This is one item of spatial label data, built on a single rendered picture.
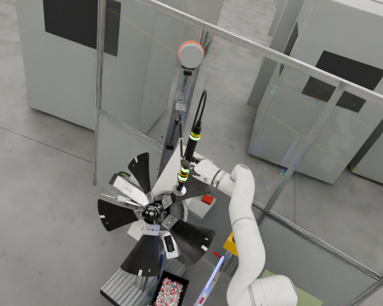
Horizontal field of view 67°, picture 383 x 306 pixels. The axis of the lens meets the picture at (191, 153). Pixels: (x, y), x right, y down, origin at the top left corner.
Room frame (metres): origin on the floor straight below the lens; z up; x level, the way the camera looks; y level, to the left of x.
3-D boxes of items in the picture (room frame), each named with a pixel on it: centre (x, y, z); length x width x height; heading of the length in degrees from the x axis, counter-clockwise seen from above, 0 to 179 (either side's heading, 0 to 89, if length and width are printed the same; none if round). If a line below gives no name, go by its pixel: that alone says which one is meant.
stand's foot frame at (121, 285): (1.28, 0.06, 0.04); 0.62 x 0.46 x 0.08; 159
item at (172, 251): (1.05, -0.05, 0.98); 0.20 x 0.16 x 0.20; 159
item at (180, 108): (1.65, 0.15, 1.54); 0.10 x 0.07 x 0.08; 14
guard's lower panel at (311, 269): (1.71, -0.26, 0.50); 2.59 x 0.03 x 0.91; 69
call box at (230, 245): (1.19, -0.44, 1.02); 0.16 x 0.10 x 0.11; 159
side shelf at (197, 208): (1.60, -0.09, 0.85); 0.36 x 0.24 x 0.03; 69
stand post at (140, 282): (1.19, 0.09, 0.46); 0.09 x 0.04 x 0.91; 69
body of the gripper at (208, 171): (1.01, -0.10, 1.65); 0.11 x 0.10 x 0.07; 68
